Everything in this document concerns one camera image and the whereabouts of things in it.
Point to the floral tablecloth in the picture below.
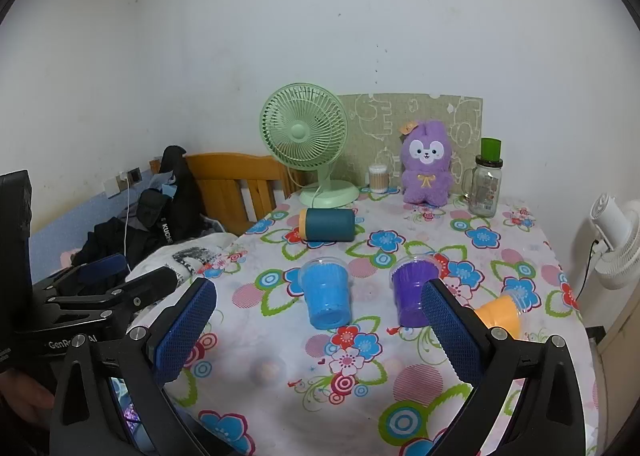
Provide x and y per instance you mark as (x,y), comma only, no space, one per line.
(280,428)

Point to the cotton swab jar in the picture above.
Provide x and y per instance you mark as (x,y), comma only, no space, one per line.
(378,180)

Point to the dark teal cup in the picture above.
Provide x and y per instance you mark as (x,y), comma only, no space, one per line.
(330,225)

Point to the wooden headboard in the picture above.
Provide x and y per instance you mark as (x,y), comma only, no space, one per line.
(225,172)

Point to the green cartoon printed board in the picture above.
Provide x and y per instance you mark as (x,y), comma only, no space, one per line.
(375,121)

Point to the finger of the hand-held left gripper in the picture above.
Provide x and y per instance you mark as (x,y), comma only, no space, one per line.
(150,286)
(105,267)

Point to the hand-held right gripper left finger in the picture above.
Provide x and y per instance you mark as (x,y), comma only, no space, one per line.
(184,336)

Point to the white fan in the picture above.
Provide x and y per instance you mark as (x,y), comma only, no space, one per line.
(617,236)

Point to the purple cup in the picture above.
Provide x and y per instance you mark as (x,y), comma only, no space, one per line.
(407,296)

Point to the person's left hand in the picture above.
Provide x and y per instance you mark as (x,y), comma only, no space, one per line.
(25,398)

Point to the orange cup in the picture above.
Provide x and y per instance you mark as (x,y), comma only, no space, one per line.
(500,314)

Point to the black clothes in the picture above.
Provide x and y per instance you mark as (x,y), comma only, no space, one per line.
(105,241)

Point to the glass jar with green lid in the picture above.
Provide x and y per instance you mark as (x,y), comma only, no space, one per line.
(485,188)

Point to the purple plush toy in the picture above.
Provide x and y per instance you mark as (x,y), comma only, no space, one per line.
(426,176)

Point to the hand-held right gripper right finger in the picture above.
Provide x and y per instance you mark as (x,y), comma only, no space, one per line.
(452,336)

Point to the white printed cloth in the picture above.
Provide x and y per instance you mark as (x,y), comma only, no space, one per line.
(200,256)

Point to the blue cup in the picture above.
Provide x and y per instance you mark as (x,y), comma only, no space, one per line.
(325,298)

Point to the green desk fan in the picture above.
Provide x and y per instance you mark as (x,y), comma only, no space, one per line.
(300,132)

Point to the black bag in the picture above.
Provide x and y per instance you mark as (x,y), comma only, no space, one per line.
(177,201)

